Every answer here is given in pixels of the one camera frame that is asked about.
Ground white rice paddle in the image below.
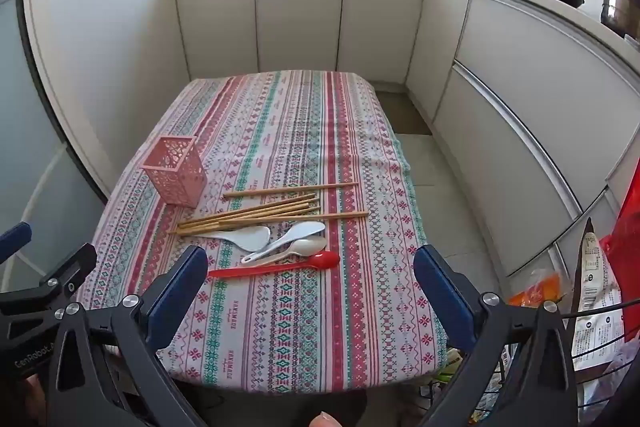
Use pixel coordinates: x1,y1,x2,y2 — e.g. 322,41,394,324
209,226,271,253

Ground white kitchen cabinets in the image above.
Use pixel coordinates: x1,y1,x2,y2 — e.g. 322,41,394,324
169,0,640,278

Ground white long-handled rice spoon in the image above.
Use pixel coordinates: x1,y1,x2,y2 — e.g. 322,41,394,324
241,221,327,264

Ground red plastic spoon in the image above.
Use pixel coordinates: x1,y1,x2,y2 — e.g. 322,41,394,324
207,251,341,279

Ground stainless steel pot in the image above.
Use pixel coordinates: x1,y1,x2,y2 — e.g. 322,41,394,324
594,0,640,42

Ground orange bag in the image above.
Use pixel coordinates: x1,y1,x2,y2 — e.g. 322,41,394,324
509,269,572,308

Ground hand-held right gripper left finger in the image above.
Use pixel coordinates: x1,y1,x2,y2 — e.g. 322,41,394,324
47,245,209,427

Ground beige plastic spoon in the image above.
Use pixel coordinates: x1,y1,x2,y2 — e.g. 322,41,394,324
249,238,329,269

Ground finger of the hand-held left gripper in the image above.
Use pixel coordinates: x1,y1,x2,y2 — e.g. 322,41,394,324
0,223,32,264
0,243,97,315

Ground red plastic bag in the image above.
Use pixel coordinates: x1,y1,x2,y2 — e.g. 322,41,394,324
599,186,640,344

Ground pink perforated utensil holder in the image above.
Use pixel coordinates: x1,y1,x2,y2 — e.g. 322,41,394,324
141,135,208,208

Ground white printed bag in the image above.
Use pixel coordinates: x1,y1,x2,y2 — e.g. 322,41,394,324
569,217,627,410

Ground black wire rack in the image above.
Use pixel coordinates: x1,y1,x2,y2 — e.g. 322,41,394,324
419,294,640,427

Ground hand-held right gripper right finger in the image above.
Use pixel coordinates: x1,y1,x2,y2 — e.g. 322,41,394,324
414,244,581,427

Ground pile of wooden chopsticks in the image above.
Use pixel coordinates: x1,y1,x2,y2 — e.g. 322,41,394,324
169,182,369,237

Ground striped printed tablecloth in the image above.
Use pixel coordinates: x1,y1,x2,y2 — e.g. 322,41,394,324
82,71,448,395

